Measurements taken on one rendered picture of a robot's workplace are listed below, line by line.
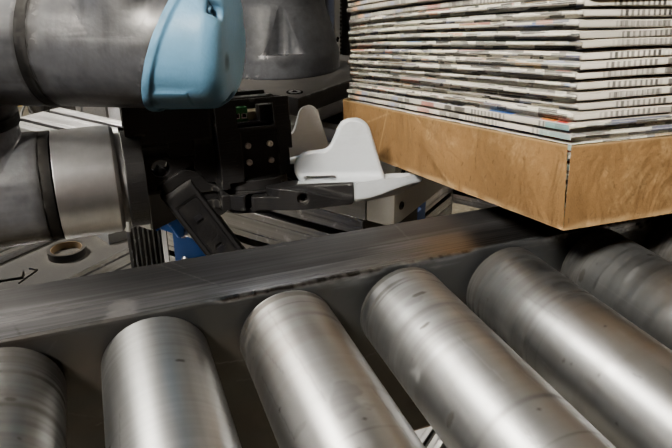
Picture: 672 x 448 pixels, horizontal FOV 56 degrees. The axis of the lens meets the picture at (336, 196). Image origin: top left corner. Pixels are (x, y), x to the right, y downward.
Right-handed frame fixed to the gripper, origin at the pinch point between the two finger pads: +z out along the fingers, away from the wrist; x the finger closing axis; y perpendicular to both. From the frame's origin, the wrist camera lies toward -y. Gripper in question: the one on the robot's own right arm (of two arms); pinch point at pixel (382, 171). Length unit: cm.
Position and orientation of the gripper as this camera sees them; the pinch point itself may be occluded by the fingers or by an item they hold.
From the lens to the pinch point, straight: 51.7
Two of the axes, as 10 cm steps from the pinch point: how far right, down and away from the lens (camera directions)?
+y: -0.5, -9.7, -2.5
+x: -3.5, -2.2, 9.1
